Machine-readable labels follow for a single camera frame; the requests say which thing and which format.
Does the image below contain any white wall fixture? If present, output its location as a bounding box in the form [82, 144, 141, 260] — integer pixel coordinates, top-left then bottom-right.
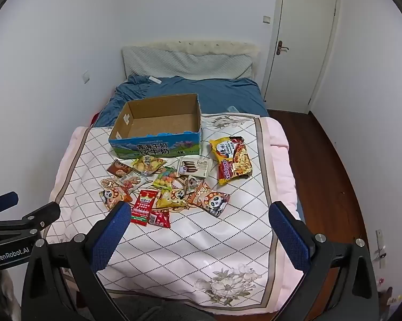
[374, 230, 388, 269]

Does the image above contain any white door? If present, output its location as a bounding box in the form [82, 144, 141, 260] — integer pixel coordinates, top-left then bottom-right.
[261, 0, 341, 114]

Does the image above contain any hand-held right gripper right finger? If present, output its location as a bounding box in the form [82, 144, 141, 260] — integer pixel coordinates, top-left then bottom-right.
[268, 201, 379, 321]

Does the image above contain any grey dotted pillow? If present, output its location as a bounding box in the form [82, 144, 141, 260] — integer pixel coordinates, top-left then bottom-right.
[122, 45, 255, 81]

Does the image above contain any cream headboard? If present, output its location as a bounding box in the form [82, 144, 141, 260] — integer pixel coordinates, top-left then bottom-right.
[122, 40, 262, 74]

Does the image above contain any white and red snack packet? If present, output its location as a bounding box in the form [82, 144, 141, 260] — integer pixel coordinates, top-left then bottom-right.
[116, 172, 149, 193]

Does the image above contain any printed cardboard box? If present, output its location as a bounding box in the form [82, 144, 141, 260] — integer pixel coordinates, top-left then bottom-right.
[108, 94, 202, 158]

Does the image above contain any instant noodle packet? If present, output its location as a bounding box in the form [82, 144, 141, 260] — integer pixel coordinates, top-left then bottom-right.
[209, 136, 253, 185]

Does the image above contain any white wafer packet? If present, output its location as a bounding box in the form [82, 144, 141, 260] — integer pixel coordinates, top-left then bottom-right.
[177, 157, 213, 178]

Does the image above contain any large orange panda snack packet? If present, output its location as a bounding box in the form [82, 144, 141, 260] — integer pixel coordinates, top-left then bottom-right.
[198, 190, 231, 218]

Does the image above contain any small orange panda snack packet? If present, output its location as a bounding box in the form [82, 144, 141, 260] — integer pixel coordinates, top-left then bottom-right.
[99, 187, 133, 211]

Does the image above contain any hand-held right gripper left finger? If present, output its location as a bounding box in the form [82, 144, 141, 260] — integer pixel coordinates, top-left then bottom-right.
[22, 201, 132, 321]

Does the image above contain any colourful ball candy packet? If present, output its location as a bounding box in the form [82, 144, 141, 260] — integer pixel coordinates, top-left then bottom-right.
[153, 167, 176, 189]

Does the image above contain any small red candy packet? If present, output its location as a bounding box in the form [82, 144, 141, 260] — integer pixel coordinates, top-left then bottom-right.
[148, 209, 171, 228]

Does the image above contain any long red snack packet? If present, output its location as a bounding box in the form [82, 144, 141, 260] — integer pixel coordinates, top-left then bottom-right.
[131, 190, 155, 226]

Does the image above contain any yellow panda snack packet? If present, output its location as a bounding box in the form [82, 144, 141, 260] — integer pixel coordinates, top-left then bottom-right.
[156, 187, 188, 209]

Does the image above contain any pale green portrait snack packet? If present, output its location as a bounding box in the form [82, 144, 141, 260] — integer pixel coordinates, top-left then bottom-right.
[184, 175, 205, 193]

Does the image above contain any yellow puff snack packet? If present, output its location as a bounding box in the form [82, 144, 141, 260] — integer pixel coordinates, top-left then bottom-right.
[131, 155, 168, 176]

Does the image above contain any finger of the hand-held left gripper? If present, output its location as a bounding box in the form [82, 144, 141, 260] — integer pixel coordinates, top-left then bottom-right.
[0, 192, 20, 222]
[22, 202, 61, 231]

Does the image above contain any blue bed sheet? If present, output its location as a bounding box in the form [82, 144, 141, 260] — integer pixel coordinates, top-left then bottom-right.
[93, 75, 270, 128]

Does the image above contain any brown snack packet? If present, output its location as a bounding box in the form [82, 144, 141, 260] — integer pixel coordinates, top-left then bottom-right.
[107, 159, 131, 178]

